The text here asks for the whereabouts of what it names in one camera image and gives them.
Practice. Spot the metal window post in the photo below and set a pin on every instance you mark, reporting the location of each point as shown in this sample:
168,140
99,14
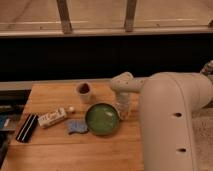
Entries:
130,15
64,16

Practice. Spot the white rectangular box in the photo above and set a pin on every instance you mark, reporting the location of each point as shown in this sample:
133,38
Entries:
52,118

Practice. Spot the blue sponge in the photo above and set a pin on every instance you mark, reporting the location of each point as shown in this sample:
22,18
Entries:
77,126

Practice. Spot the green ceramic bowl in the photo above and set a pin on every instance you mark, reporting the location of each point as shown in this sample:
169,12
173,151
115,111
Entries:
102,119

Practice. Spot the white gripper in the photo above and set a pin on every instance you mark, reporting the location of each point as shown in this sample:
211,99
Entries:
123,104

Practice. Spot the black striped case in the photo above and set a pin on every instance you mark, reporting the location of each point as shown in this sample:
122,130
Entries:
27,129

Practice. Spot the left metal window post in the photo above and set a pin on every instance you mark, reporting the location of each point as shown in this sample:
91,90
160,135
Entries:
64,16

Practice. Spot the right metal window post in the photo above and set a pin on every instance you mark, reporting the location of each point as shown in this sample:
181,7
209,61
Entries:
130,15

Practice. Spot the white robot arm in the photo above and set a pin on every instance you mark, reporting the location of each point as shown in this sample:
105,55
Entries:
166,103

